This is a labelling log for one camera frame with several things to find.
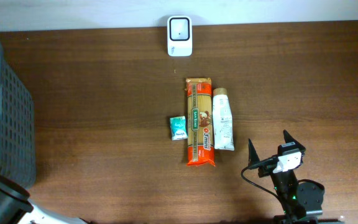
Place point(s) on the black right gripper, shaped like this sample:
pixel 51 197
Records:
pixel 253 157

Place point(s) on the white tube with gold cap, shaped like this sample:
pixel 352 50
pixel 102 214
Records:
pixel 222 120

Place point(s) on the orange spaghetti packet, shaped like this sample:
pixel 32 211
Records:
pixel 200 144

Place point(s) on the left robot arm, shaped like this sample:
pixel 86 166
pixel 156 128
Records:
pixel 15 207

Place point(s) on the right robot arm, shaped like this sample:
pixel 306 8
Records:
pixel 301 200

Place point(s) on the grey plastic mesh basket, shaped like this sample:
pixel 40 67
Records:
pixel 17 132

